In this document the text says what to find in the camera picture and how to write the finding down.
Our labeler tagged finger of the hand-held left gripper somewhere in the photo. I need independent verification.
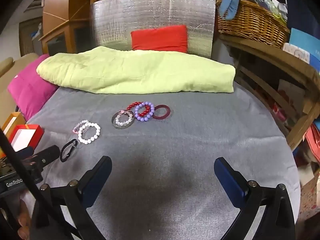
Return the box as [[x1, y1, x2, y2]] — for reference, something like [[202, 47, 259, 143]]
[[32, 145, 57, 167], [20, 147, 34, 160]]

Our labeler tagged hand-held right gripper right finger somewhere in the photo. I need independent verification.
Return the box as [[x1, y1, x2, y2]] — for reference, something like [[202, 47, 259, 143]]
[[214, 157, 297, 240]]

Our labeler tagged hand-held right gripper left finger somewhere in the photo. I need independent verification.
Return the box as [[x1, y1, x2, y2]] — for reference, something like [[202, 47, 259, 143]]
[[30, 156, 112, 240]]

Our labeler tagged red jewelry box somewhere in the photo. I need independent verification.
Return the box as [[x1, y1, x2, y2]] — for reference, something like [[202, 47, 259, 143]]
[[9, 124, 45, 153]]

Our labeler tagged black clip ring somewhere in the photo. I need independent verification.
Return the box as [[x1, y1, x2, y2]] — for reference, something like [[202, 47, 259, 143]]
[[59, 140, 78, 162]]

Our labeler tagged white pearl bead bracelet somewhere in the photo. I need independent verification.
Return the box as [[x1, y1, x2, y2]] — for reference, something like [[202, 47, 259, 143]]
[[78, 122, 101, 145]]

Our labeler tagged silver bangle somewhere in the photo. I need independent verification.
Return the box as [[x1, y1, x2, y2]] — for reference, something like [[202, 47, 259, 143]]
[[111, 110, 135, 130]]

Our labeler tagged purple bead bracelet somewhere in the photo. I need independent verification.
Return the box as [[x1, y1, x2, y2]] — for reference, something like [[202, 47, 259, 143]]
[[134, 101, 155, 122]]

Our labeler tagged dark red ring bangle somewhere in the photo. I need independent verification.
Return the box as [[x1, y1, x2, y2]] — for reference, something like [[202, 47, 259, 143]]
[[152, 104, 172, 120]]

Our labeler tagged person's left hand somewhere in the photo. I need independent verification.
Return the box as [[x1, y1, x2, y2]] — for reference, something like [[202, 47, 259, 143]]
[[15, 197, 33, 240]]

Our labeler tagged orange box lid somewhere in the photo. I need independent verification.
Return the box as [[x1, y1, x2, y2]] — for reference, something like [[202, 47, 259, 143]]
[[0, 112, 27, 137]]

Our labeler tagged pink pillow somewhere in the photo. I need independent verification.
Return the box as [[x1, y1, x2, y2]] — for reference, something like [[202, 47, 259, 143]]
[[7, 54, 59, 120]]

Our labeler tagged grey bed cover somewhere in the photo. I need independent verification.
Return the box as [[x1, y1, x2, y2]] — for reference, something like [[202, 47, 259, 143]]
[[19, 82, 300, 240]]

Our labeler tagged beige sofa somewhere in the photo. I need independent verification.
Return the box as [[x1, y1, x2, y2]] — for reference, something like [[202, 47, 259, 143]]
[[0, 52, 39, 128]]

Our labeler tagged pink bag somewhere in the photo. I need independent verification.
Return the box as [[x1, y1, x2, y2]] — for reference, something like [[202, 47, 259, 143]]
[[305, 124, 320, 162]]

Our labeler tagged light green blanket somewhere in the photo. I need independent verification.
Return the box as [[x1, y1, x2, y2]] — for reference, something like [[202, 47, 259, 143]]
[[36, 46, 236, 94]]

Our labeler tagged wooden side table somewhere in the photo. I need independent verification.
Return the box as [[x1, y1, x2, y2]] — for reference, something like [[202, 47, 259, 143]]
[[217, 34, 320, 152]]

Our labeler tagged wooden cabinet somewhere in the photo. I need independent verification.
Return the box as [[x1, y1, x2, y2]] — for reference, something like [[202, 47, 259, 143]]
[[39, 0, 113, 55]]

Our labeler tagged small red pillow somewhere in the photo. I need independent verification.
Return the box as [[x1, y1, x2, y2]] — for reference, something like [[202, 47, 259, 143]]
[[130, 25, 188, 53]]

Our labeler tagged wicker basket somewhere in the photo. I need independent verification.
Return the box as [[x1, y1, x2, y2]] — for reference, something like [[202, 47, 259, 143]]
[[216, 0, 290, 49]]

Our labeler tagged blue cardboard box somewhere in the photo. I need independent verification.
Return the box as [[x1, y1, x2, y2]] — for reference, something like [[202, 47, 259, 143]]
[[290, 27, 320, 65]]

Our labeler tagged black cable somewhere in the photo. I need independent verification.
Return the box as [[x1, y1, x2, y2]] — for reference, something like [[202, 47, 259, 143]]
[[0, 126, 53, 215]]

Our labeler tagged pink clear bead bracelet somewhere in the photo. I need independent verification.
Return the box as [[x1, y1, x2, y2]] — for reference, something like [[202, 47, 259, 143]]
[[72, 120, 89, 134]]

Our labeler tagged clear white bead bracelet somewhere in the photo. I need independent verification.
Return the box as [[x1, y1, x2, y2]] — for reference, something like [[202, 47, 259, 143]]
[[115, 110, 134, 127]]

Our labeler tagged red bead bracelet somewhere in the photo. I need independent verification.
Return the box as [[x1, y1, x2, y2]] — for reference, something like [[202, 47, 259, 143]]
[[126, 102, 154, 118]]

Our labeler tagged louvred wall vent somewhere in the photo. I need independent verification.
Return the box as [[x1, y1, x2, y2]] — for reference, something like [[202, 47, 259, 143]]
[[24, 0, 45, 13]]

